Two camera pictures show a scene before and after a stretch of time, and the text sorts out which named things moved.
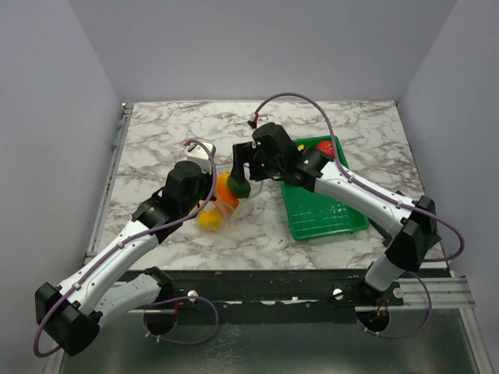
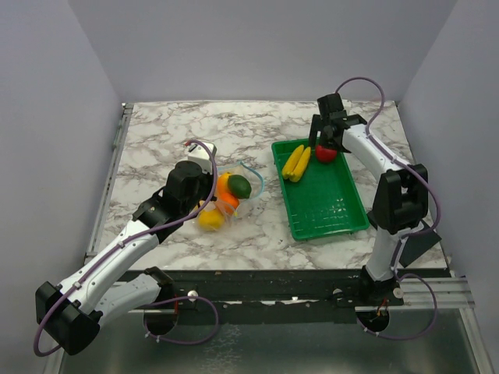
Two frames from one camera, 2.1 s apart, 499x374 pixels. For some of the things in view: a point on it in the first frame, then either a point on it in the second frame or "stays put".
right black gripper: [245, 153] → [316, 126]
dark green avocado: [238, 190] stays put
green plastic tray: [313, 215] stays put
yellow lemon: [210, 220] stays put
